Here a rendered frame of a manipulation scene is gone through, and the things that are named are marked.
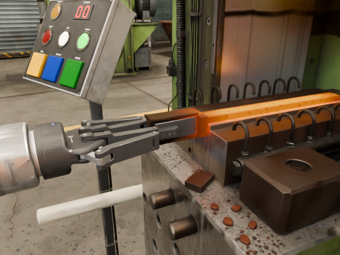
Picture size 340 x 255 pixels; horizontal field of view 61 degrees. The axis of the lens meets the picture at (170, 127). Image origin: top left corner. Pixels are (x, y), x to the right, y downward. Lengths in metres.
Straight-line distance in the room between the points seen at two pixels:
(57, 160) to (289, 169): 0.30
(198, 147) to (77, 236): 1.35
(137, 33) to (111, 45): 4.93
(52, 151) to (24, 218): 1.64
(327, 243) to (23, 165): 0.38
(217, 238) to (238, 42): 0.47
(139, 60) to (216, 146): 5.50
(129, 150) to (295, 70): 0.59
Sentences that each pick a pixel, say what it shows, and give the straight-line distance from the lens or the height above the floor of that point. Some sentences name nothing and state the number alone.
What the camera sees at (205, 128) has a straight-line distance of 0.47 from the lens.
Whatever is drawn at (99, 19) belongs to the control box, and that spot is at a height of 1.15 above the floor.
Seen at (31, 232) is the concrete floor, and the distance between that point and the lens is 1.90.
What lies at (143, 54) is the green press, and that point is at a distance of 5.93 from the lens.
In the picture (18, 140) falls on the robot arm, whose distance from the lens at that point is 0.39.
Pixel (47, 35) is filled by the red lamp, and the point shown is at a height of 1.09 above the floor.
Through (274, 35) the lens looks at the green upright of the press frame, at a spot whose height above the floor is 1.11.
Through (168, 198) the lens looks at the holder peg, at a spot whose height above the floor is 0.88.
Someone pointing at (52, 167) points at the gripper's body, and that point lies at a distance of 0.40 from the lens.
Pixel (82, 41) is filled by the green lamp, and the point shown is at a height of 1.09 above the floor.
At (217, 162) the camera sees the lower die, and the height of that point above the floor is 0.95.
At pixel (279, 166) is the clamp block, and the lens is 0.41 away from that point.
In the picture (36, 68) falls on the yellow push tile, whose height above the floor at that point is 1.00.
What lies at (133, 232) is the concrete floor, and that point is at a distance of 1.74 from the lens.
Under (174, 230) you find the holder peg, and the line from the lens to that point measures 0.44.
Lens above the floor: 1.17
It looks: 23 degrees down
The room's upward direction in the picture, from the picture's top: straight up
